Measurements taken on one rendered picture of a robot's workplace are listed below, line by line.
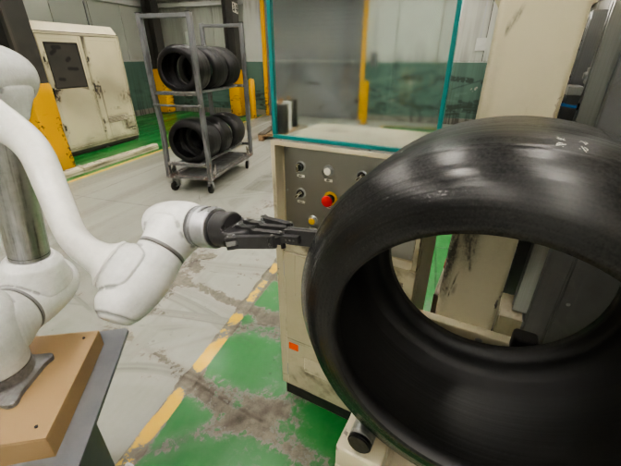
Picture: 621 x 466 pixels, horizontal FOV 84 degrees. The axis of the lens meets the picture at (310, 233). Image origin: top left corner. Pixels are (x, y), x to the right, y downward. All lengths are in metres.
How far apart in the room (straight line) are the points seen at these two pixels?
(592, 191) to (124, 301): 0.70
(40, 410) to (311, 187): 0.99
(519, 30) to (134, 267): 0.79
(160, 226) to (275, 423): 1.28
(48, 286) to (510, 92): 1.24
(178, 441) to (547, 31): 1.86
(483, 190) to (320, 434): 1.55
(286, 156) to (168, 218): 0.61
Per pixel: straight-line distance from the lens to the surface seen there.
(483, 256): 0.84
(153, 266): 0.75
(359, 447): 0.73
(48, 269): 1.25
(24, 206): 1.19
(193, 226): 0.74
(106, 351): 1.39
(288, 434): 1.81
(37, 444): 1.15
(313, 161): 1.22
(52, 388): 1.24
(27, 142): 0.89
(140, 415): 2.03
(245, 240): 0.64
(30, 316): 1.23
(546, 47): 0.75
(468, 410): 0.82
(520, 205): 0.39
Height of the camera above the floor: 1.52
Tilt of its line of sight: 27 degrees down
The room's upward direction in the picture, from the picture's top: straight up
